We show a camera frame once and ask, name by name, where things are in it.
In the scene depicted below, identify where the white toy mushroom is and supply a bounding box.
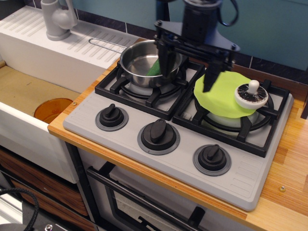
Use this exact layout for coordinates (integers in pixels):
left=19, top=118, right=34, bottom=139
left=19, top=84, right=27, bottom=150
left=234, top=80, right=269, bottom=110

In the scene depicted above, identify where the black left burner grate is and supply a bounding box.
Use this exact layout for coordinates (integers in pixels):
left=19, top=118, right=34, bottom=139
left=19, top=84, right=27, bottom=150
left=95, top=57, right=205, bottom=120

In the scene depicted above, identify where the light green plate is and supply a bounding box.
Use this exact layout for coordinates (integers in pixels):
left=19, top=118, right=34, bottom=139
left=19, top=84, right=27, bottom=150
left=193, top=71, right=255, bottom=118

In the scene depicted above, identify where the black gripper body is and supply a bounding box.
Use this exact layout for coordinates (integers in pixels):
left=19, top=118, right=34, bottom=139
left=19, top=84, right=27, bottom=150
left=154, top=0, right=240, bottom=70

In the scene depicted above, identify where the oven door with black handle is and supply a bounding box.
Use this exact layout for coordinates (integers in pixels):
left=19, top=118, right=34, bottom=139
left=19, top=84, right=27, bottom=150
left=86, top=162, right=249, bottom=231

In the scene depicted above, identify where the black left stove knob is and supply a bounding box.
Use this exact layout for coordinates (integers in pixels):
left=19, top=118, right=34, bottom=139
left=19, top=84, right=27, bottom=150
left=95, top=103, right=129, bottom=132

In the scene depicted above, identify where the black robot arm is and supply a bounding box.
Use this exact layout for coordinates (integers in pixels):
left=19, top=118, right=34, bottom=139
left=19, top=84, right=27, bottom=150
left=154, top=0, right=240, bottom=92

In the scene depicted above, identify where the wooden drawer front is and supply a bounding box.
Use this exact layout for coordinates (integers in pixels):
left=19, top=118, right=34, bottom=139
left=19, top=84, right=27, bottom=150
left=0, top=147, right=95, bottom=231

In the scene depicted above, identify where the black right stove knob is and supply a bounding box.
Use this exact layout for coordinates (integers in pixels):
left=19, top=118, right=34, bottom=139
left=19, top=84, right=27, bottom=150
left=193, top=144, right=231, bottom=177

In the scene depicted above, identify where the black right burner grate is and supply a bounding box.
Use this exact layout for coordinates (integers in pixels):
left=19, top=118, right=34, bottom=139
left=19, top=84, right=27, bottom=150
left=172, top=79, right=293, bottom=157

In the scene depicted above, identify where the orange plastic cup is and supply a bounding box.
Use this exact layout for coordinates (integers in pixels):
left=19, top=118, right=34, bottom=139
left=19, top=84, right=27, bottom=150
left=34, top=98, right=73, bottom=124

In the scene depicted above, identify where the black stove knob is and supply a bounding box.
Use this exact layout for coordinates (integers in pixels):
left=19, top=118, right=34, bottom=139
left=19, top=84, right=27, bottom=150
left=137, top=119, right=180, bottom=155
left=193, top=144, right=231, bottom=177
left=95, top=103, right=129, bottom=132

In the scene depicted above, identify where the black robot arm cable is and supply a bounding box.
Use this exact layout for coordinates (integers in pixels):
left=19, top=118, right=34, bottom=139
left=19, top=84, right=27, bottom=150
left=216, top=0, right=240, bottom=26

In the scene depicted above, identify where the grey toy stove top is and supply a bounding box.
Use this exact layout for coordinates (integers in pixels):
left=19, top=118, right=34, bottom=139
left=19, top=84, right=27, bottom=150
left=63, top=90, right=279, bottom=211

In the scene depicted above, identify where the grey toy faucet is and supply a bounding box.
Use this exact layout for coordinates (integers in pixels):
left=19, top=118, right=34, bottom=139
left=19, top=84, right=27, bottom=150
left=41, top=0, right=77, bottom=41

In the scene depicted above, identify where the green toy pickle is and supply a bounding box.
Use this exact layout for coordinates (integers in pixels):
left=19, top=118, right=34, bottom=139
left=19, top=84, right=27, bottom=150
left=146, top=59, right=161, bottom=77

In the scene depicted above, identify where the black burner grate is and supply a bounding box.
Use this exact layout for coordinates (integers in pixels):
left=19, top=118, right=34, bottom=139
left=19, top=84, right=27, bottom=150
left=95, top=57, right=205, bottom=120
left=172, top=79, right=293, bottom=157

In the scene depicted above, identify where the black braided cable foreground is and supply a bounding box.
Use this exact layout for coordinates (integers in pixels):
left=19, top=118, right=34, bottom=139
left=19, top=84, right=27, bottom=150
left=0, top=188, right=39, bottom=231

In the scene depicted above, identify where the white toy sink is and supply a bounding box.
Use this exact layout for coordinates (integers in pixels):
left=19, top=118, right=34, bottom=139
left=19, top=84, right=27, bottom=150
left=0, top=6, right=137, bottom=183

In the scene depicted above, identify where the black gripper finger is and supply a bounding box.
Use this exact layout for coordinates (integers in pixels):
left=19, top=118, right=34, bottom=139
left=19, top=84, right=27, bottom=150
left=157, top=41, right=176, bottom=77
left=203, top=60, right=226, bottom=92

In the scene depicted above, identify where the black middle stove knob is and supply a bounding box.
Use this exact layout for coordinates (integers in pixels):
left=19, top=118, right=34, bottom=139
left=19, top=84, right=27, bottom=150
left=137, top=119, right=180, bottom=155

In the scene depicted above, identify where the stainless steel pot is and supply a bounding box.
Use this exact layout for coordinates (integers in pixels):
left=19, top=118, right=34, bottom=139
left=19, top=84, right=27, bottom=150
left=89, top=38, right=183, bottom=88

